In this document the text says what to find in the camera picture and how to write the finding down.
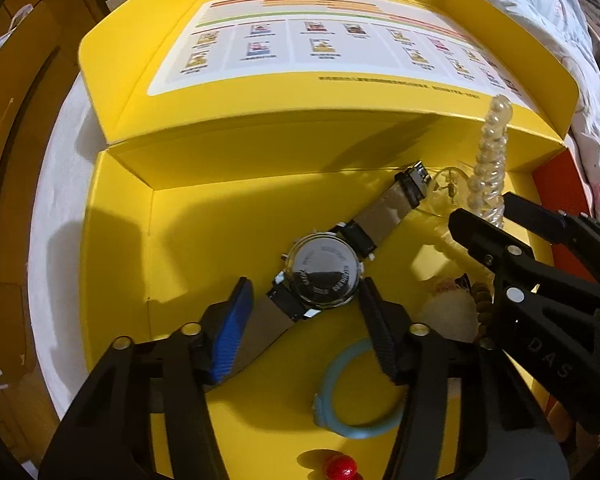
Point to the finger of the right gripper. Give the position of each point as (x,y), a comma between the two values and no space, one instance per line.
(579,234)
(513,261)

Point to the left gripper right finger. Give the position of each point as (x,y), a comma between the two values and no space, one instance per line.
(503,432)

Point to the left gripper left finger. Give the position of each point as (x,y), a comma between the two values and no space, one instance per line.
(105,434)

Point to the pearl hair claw clip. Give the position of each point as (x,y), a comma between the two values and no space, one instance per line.
(479,190)

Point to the grey strap wrist watch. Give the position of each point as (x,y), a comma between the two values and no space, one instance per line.
(321,272)

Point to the leaf pattern bed sheet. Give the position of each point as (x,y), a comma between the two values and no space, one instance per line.
(53,266)

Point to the yellow cardboard box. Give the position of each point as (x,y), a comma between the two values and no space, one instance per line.
(234,128)

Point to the wooden wardrobe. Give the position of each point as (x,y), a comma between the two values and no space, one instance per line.
(38,65)

